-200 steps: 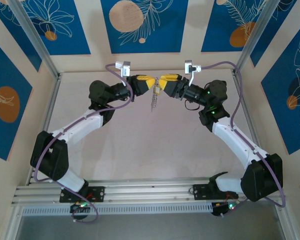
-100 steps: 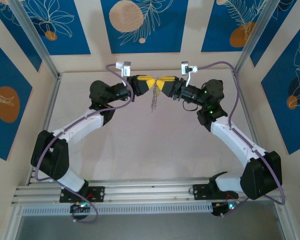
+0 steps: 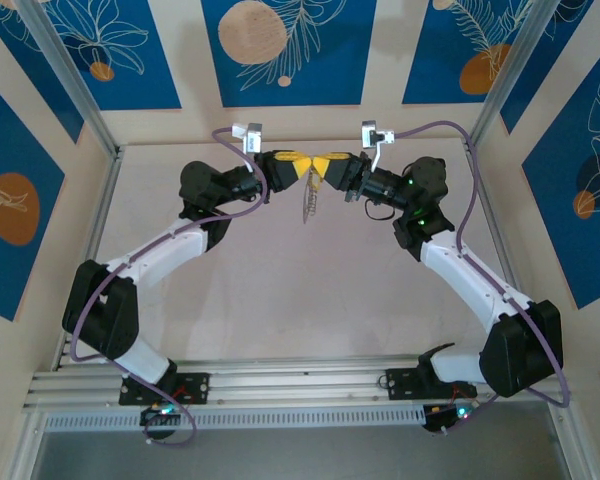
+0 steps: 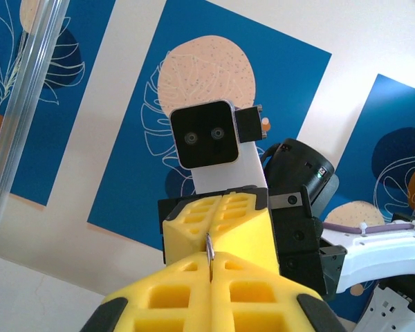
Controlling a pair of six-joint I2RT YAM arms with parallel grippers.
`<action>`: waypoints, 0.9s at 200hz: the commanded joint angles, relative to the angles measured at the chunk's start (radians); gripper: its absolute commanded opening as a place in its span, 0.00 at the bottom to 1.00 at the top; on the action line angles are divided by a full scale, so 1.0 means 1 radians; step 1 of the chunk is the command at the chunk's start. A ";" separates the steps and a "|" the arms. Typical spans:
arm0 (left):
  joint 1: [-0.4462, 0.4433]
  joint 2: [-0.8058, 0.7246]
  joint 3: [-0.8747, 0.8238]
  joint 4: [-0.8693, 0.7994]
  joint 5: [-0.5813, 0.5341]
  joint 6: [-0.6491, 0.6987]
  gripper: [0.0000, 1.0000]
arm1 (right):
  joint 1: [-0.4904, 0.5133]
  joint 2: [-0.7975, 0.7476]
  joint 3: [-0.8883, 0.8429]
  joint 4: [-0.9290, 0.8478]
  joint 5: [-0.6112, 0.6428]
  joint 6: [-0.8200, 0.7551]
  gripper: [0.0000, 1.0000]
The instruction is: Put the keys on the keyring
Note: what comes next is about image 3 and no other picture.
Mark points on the metal keyring with keys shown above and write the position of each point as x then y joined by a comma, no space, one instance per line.
310,205

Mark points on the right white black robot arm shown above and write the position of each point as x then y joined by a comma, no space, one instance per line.
470,280

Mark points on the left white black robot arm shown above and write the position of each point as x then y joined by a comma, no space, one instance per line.
150,255

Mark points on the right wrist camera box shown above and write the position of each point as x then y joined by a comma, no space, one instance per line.
375,134

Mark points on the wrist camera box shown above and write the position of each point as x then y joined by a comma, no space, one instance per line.
250,136
375,134

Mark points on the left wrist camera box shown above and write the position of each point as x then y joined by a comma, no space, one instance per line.
250,136

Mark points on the blue floral wall panel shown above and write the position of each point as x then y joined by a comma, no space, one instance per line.
145,75
540,85
330,75
40,85
30,150
555,200
430,50

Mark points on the aluminium side rail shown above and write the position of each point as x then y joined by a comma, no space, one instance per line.
102,215
495,230

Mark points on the aluminium frame post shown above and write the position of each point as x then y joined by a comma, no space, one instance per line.
75,85
505,75

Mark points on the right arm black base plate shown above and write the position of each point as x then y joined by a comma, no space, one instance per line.
405,382

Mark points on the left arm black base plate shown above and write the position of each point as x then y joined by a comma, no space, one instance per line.
195,387

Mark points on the aluminium mounting rail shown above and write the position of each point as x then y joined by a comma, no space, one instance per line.
305,382

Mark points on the aluminium frame leg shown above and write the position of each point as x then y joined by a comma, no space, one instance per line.
570,450
27,450

